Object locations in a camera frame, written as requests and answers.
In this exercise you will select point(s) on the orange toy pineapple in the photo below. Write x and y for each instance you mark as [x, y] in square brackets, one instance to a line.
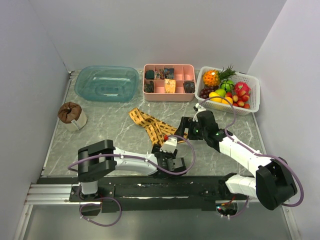
[213, 78]

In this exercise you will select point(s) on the orange toy fruit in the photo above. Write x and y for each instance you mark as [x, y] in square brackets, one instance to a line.
[227, 100]

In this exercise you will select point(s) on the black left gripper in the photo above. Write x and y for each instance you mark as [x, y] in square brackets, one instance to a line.
[156, 148]

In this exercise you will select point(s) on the teal transparent plastic tub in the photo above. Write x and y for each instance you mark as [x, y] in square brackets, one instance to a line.
[100, 83]

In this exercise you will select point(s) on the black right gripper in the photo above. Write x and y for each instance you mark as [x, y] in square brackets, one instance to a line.
[186, 123]

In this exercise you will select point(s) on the pink divided organizer box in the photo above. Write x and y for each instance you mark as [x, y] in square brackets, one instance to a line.
[182, 72]

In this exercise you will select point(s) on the black rolled tie left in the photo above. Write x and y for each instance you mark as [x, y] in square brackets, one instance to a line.
[149, 86]

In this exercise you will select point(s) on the white plastic fruit basket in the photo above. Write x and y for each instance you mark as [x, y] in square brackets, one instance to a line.
[243, 105]

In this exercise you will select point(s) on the yellow toy mango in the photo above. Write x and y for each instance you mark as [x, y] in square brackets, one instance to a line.
[215, 97]

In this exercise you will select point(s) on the lime green toy fruit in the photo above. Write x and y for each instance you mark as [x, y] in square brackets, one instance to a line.
[221, 92]

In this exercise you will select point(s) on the dark rolled tie right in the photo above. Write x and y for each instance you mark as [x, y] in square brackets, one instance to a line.
[189, 86]

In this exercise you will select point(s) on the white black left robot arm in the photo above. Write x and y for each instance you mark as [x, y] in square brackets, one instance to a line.
[97, 160]

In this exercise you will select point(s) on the dark green rolled tie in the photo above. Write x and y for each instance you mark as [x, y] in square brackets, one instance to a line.
[149, 75]

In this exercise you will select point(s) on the blue patterned rolled tie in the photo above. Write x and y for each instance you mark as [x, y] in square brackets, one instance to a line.
[169, 73]

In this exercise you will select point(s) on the pink toy dragon fruit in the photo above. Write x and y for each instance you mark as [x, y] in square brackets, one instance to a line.
[241, 89]

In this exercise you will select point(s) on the yellow beetle print tie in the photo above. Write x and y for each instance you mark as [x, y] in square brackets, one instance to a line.
[157, 130]

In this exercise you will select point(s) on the brown white rolled cloth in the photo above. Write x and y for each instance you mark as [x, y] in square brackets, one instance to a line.
[72, 116]

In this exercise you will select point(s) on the yellow rolled tie in box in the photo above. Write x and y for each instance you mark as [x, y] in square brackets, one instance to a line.
[169, 86]

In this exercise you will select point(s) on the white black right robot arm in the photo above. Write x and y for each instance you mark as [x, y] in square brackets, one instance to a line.
[271, 182]

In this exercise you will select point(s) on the multicolour patterned rolled tie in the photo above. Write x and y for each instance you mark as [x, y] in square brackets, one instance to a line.
[159, 74]

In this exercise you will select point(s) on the black aluminium mounting rail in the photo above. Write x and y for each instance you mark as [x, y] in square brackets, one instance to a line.
[135, 193]

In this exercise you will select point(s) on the purple toy grapes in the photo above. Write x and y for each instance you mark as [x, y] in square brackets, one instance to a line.
[205, 92]

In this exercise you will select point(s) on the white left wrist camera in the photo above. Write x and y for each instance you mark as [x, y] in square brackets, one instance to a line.
[169, 144]

